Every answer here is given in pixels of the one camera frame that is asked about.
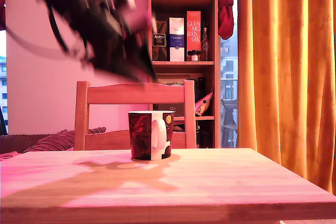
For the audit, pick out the wooden chair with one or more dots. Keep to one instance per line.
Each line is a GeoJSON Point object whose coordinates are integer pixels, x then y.
{"type": "Point", "coordinates": [118, 95]}

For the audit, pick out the dark patterned whisky box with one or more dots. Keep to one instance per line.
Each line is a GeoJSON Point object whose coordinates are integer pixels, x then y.
{"type": "Point", "coordinates": [159, 43]}

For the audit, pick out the white and blue box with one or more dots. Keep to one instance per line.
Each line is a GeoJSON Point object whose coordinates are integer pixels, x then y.
{"type": "Point", "coordinates": [177, 40]}

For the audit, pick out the wooden bookshelf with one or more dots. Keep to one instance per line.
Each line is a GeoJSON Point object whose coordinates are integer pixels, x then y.
{"type": "Point", "coordinates": [183, 63]}

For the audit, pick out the small dark-capped bottle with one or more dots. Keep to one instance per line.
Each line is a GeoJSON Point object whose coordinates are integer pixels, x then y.
{"type": "Point", "coordinates": [189, 56]}
{"type": "Point", "coordinates": [195, 56]}

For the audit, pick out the dark gift box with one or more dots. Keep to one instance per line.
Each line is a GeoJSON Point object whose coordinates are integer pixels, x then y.
{"type": "Point", "coordinates": [178, 108]}

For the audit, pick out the red whisky box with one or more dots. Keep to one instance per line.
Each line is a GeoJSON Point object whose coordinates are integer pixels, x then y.
{"type": "Point", "coordinates": [193, 32]}

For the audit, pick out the black flask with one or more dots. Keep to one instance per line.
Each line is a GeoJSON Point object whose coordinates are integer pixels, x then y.
{"type": "Point", "coordinates": [201, 86]}

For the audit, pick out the clear glass bottle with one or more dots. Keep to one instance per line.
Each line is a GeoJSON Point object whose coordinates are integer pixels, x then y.
{"type": "Point", "coordinates": [204, 47]}

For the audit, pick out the pink snack bag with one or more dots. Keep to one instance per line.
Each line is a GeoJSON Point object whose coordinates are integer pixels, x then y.
{"type": "Point", "coordinates": [203, 104]}

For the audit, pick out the red hanging cloth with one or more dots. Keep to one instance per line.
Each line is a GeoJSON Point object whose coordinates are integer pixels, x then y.
{"type": "Point", "coordinates": [2, 11]}
{"type": "Point", "coordinates": [225, 16]}

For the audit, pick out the grey balcony stool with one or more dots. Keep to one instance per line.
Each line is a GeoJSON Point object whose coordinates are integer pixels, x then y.
{"type": "Point", "coordinates": [229, 121]}

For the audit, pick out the orange curtain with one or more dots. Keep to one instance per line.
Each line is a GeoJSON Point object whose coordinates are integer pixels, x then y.
{"type": "Point", "coordinates": [283, 64]}

